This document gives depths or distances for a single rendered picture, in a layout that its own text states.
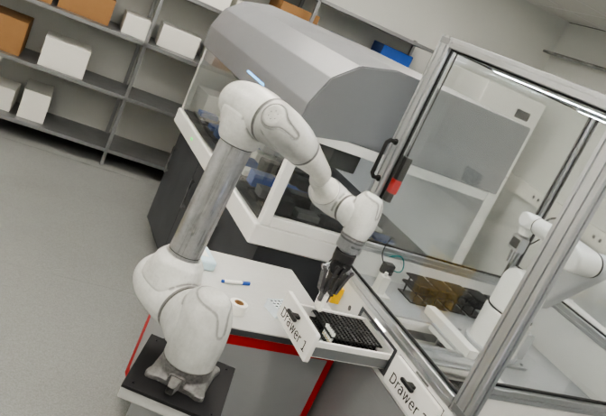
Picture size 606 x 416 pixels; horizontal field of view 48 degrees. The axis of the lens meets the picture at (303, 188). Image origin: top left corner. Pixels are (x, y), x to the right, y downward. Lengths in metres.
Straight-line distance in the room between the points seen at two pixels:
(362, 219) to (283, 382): 0.80
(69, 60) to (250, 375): 3.70
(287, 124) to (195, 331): 0.62
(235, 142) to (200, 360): 0.61
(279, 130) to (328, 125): 1.29
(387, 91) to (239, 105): 1.33
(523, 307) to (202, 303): 0.92
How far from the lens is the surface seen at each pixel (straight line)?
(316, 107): 2.98
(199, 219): 1.97
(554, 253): 2.05
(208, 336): 1.92
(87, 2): 5.75
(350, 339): 2.44
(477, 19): 7.08
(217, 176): 1.93
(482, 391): 2.16
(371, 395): 2.57
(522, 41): 7.39
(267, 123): 1.76
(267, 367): 2.64
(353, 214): 2.23
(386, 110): 3.13
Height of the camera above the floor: 1.87
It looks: 14 degrees down
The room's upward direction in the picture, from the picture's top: 24 degrees clockwise
